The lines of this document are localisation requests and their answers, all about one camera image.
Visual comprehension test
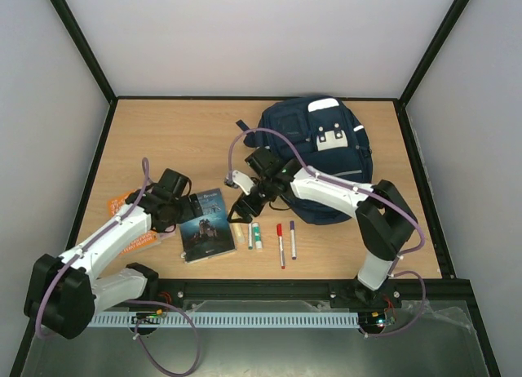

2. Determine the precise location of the orange Treehouse book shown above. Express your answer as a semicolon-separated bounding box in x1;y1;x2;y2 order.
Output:
106;188;161;258

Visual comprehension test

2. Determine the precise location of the dark Wuthering Heights book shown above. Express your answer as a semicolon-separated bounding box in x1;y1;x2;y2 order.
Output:
177;188;236;264

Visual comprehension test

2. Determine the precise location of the navy blue student backpack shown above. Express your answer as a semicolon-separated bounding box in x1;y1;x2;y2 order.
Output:
235;95;374;225

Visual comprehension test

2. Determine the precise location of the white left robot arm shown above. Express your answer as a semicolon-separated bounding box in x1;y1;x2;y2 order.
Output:
24;169;201;339

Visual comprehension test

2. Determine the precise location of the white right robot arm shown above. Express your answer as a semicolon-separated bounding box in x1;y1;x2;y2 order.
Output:
225;148;422;305

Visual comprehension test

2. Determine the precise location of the green marker pen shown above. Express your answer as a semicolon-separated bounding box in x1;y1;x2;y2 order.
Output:
247;223;254;250

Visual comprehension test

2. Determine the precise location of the yellow highlighter pen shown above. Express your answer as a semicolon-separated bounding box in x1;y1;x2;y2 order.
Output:
232;223;246;243

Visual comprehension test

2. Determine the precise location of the white glue stick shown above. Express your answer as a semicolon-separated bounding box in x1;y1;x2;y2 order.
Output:
252;222;263;250

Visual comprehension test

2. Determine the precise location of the red marker pen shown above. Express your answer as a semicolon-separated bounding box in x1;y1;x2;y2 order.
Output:
276;223;285;269

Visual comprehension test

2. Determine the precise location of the purple marker pen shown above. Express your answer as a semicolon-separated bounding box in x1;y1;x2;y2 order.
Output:
290;220;297;260

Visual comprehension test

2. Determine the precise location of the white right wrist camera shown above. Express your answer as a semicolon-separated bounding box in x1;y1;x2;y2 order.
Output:
224;170;254;195

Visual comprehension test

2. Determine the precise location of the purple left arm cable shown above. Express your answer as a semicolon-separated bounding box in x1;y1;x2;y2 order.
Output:
35;157;201;377

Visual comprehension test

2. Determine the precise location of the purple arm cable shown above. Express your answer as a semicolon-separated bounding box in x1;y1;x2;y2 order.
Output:
226;127;427;339
35;157;201;377

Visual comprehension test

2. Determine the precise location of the light blue cable duct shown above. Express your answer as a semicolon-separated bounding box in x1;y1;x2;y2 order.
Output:
89;312;360;329

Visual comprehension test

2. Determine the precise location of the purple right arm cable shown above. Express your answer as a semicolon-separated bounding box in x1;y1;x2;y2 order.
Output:
226;127;427;339

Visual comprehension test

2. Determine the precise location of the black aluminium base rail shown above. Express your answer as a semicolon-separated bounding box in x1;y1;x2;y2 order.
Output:
40;277;474;311

